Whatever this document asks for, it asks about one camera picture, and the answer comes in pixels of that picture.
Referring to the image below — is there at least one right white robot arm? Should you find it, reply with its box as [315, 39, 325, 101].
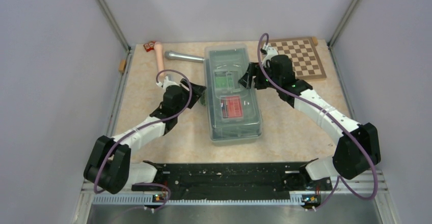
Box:
[238, 44, 381, 189]

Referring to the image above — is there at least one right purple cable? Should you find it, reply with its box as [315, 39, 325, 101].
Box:
[257, 33, 379, 213]

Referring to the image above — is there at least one silver metal microphone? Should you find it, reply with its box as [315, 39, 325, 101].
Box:
[164, 50, 205, 63]

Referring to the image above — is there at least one wooden chessboard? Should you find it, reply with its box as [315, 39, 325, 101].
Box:
[268, 37, 327, 80]

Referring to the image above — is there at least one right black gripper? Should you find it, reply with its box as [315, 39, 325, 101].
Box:
[238, 63, 281, 91]

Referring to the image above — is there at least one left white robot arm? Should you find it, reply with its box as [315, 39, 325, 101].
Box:
[83, 78, 207, 194]

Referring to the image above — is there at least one beige wooden handle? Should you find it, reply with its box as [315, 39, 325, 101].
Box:
[154, 41, 165, 79]

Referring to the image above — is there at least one black mounting base rail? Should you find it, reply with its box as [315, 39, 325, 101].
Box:
[129, 161, 333, 203]

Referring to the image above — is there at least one clear green small case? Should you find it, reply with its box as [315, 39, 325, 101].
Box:
[214, 71, 235, 94]

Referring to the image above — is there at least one red labelled small box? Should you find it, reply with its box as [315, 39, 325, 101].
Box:
[220, 95, 244, 120]

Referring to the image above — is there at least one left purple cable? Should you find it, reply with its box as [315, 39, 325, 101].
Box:
[93, 69, 194, 213]

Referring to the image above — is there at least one green plastic tool box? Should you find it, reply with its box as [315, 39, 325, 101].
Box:
[204, 44, 262, 145]

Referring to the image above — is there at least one small red card box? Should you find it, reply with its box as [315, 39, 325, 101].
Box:
[143, 41, 156, 52]

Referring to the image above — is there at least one small wooden block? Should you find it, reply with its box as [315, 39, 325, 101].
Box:
[118, 60, 127, 74]

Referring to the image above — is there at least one purple cable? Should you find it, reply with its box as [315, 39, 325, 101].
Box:
[257, 33, 379, 213]
[93, 69, 194, 213]

